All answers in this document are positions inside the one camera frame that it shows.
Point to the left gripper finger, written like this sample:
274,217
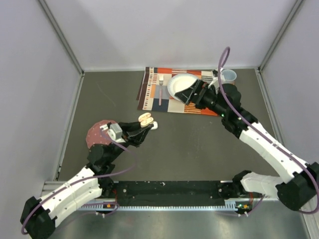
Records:
136,138
130,126

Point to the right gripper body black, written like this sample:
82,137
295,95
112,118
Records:
209,99

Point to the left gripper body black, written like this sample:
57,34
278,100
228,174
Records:
126,136

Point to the beige square ring object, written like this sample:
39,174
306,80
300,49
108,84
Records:
145,119

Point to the white earbud charging case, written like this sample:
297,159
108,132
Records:
155,126

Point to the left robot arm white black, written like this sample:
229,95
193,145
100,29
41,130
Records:
40,217

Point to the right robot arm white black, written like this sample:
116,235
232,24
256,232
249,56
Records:
296,183

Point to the white round plate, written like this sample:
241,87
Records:
179,83

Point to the light blue mug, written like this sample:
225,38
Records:
228,76

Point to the patterned orange placemat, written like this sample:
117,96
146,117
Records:
149,91

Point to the pink polka dot plate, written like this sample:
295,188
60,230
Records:
97,133

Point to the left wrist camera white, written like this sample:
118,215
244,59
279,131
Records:
112,132

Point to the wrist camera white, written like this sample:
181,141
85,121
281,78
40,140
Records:
112,132
214,83

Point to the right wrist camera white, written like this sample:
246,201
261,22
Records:
214,83

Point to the pink handled fork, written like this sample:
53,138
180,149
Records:
161,80

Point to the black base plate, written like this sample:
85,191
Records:
174,193

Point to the grey cable duct rail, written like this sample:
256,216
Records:
231,206

